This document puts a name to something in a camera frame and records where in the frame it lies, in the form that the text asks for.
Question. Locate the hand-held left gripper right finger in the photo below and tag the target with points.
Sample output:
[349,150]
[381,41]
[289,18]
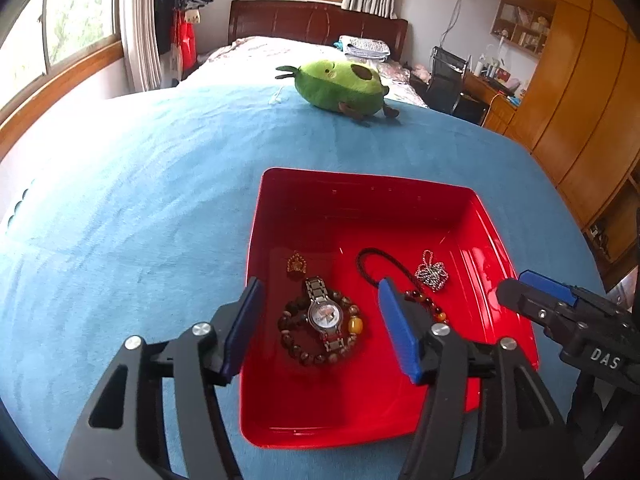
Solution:
[397,330]

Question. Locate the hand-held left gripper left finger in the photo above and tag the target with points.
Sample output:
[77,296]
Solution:
[245,325]

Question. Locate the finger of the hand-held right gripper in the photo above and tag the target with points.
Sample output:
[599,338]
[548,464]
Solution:
[525,300]
[547,284]

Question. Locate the silver wrist watch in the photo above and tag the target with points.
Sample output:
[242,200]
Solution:
[322,315]

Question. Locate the small gold charm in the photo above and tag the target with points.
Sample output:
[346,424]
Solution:
[296,265]

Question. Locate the red plastic box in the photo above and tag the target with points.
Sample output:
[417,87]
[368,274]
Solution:
[350,400]

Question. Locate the blue blanket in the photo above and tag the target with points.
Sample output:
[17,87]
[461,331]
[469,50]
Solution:
[150,185]

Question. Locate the wooden desk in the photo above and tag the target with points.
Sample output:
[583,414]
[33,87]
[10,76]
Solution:
[492,102]

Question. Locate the wooden wardrobe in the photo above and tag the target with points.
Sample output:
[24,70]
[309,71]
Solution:
[575,85]

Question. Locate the black office chair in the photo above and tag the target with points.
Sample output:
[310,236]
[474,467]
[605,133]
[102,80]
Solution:
[445,80]

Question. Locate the pink soft toy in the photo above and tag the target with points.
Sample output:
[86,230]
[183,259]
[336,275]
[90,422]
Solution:
[421,72]

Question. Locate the green avocado plush toy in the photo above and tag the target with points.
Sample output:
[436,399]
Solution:
[330,85]

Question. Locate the floral bed quilt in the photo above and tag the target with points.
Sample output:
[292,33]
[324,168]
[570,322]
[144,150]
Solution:
[260,50]

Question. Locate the folded towels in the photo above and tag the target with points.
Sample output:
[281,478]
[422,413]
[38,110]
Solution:
[362,46]

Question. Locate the coat rack with clothes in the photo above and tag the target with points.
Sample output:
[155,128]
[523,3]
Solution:
[182,35]

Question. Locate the dark wooden headboard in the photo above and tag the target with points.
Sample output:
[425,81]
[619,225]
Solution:
[300,20]

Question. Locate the white side curtain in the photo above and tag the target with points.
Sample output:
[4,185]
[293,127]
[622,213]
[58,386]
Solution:
[142,25]

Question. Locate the large wooden framed window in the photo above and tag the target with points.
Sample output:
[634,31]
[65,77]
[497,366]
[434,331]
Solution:
[65,25]

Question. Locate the wooden wall shelf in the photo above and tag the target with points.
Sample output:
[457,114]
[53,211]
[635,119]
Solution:
[522,27]

